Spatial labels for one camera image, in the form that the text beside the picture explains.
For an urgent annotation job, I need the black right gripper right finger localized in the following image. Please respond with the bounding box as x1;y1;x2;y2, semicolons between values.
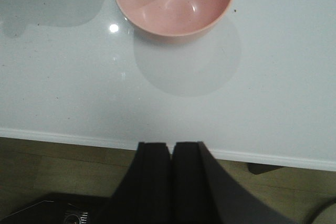
172;142;294;223

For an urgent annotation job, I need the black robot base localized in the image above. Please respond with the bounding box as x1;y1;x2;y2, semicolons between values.
1;193;108;223

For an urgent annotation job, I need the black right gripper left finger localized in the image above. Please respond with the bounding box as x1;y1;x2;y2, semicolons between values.
93;142;171;223

